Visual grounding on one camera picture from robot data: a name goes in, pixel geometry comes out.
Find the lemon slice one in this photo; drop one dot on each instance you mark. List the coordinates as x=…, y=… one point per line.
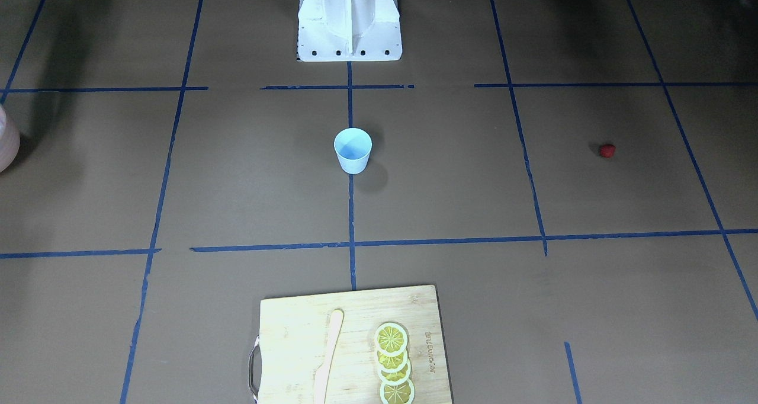
x=391, y=339

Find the light blue cup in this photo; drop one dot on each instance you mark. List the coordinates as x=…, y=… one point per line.
x=353, y=147

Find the white pillar with base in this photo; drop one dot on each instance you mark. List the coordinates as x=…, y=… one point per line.
x=349, y=31

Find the lemon slice four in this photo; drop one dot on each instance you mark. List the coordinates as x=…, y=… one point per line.
x=400, y=393

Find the red strawberry on table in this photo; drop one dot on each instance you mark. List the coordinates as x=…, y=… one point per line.
x=607, y=150

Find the lemon slice three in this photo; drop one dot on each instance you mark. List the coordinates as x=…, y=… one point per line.
x=394, y=378

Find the yellow plastic knife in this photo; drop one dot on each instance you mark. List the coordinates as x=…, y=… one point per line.
x=322, y=374

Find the pink bowl with ice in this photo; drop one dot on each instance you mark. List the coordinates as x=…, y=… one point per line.
x=10, y=140

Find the wooden cutting board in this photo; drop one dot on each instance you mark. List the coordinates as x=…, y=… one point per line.
x=292, y=339

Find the lemon slice two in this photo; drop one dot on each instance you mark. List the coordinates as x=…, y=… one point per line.
x=392, y=364

